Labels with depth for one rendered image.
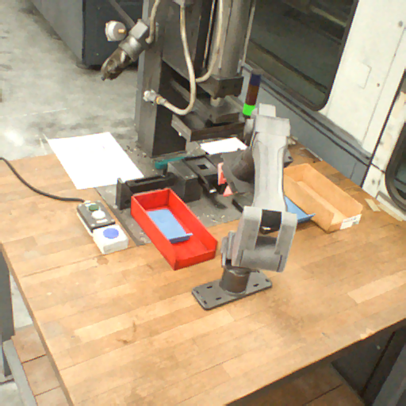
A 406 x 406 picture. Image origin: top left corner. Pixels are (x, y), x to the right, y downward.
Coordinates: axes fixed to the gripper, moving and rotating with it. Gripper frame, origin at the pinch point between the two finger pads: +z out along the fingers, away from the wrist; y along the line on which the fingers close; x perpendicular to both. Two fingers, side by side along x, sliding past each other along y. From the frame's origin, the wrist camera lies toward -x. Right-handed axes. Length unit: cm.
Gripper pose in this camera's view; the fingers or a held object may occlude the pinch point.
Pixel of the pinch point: (224, 188)
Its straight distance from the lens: 124.3
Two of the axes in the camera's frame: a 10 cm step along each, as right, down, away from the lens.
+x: -8.4, 1.9, -5.1
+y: -3.7, -8.9, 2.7
